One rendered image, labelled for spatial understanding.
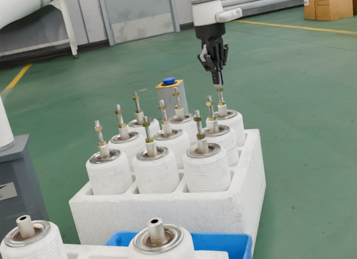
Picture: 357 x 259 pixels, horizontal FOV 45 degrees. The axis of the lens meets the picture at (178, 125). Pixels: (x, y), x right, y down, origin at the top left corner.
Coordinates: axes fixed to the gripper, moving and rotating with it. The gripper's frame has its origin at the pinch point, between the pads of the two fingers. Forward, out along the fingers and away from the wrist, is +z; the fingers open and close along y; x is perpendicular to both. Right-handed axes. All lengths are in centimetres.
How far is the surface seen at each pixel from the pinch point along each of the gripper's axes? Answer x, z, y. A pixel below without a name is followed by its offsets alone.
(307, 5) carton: -94, 21, -386
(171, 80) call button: -21.8, 2.5, -9.9
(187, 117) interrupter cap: -10.2, 10.0, 2.0
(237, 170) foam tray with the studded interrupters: 10.8, 17.2, 16.7
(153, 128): -18.1, 11.4, 7.8
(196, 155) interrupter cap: 6.6, 9.9, 25.6
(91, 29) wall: -368, 10, -331
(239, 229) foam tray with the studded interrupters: 15.4, 24.4, 28.1
